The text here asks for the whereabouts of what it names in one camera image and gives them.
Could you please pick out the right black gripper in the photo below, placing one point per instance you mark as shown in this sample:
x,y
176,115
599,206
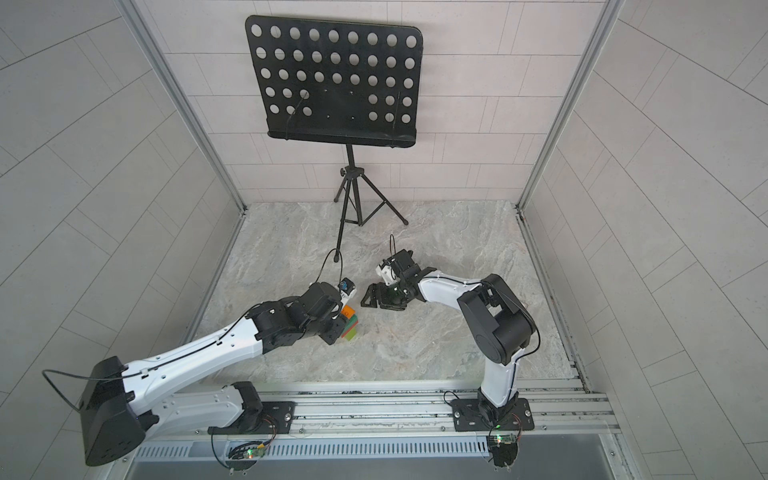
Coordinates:
x,y
390,305

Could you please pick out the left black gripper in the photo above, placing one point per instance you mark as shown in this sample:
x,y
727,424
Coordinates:
x,y
335,336

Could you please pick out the red lego brick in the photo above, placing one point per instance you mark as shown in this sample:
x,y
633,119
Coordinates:
x,y
350,329

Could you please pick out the orange curved lego brick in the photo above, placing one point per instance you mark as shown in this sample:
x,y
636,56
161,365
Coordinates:
x,y
348,312

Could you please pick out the lime lego brick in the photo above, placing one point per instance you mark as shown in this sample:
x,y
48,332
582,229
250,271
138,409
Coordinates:
x,y
350,336

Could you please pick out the dark green lego brick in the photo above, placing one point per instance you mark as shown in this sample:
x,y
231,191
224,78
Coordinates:
x,y
351,321

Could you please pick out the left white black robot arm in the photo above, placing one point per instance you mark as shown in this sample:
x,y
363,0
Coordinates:
x,y
124,404

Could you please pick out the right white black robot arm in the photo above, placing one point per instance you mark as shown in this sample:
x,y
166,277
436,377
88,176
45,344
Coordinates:
x,y
499,323

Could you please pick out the left green circuit board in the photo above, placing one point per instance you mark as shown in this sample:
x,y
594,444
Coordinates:
x,y
245,456

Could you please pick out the green circuit board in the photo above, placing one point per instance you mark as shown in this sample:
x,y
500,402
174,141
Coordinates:
x,y
245,456
503,450

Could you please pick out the right green circuit board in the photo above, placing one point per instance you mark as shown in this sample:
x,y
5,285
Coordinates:
x,y
503,450

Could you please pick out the black perforated music stand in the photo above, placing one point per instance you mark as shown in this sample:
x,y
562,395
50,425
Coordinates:
x,y
338,82

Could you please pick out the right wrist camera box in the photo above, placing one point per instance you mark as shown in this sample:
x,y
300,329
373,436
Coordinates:
x,y
386,273

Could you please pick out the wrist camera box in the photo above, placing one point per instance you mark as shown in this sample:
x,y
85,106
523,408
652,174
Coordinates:
x,y
347,289
386,273

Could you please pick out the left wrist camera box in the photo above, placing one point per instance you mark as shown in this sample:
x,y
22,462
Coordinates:
x,y
347,289

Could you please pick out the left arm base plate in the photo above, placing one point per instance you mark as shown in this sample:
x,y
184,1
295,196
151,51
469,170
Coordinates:
x,y
274,418

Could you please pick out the aluminium mounting rail frame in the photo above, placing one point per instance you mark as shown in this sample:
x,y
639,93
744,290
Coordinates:
x,y
408,430

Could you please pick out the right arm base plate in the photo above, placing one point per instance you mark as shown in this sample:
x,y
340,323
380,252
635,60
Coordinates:
x,y
475,415

